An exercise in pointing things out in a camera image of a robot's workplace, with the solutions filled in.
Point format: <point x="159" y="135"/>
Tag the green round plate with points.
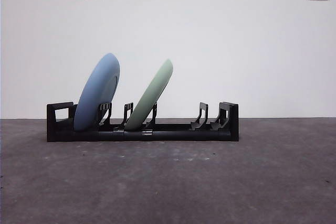
<point x="149" y="95"/>

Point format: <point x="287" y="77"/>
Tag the blue round plate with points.
<point x="94" y="98"/>

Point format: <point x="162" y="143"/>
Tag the black plastic plate rack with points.
<point x="183" y="134"/>

